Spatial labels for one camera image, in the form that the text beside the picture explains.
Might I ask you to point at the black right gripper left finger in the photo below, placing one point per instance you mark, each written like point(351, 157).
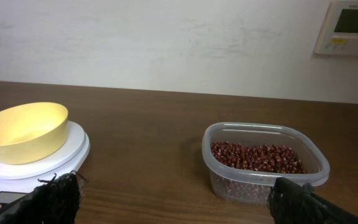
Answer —
point(56, 201)

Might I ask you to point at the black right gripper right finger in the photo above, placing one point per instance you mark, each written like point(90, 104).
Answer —
point(290, 203)

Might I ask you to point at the white digital kitchen scale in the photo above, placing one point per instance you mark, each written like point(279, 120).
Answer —
point(17, 181)

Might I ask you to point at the yellow plastic bowl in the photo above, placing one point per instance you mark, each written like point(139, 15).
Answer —
point(32, 131)

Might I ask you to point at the red adzuki beans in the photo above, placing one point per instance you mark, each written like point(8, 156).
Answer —
point(263, 158)

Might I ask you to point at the clear plastic container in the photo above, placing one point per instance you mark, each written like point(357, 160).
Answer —
point(251, 186)

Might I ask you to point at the beige wall control panel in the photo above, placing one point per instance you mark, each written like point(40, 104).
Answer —
point(338, 35)

